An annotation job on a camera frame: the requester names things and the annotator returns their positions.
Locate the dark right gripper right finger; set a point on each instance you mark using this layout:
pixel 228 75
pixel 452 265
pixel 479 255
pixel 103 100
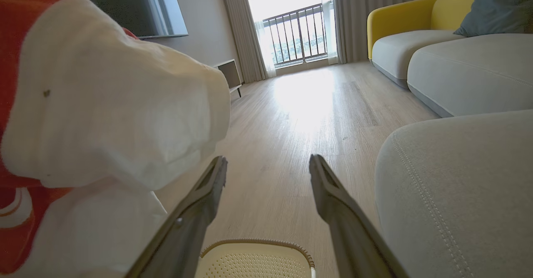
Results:
pixel 349 236

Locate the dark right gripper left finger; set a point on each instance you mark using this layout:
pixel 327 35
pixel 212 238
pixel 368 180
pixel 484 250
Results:
pixel 187 232

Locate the red and white garment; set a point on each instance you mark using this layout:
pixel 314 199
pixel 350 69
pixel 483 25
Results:
pixel 104 103

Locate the beige perforated laundry basket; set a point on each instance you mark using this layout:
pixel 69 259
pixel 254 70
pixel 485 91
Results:
pixel 258 263

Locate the grey and yellow sofa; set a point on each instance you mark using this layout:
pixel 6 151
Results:
pixel 458 186

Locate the low television cabinet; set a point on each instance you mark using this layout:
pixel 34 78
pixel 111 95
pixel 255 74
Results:
pixel 231 74

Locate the white sheer curtain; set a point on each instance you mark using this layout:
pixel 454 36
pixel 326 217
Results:
pixel 266 51
pixel 331 32

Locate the dark metal balcony railing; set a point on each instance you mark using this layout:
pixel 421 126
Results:
pixel 299 36

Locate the grey window curtain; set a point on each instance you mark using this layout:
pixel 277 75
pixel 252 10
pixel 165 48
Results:
pixel 241 28
pixel 374 11

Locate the blue-grey sofa cushion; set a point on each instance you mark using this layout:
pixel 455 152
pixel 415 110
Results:
pixel 499 7

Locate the wall-mounted flat television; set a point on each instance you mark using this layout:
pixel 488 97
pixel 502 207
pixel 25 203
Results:
pixel 125 7

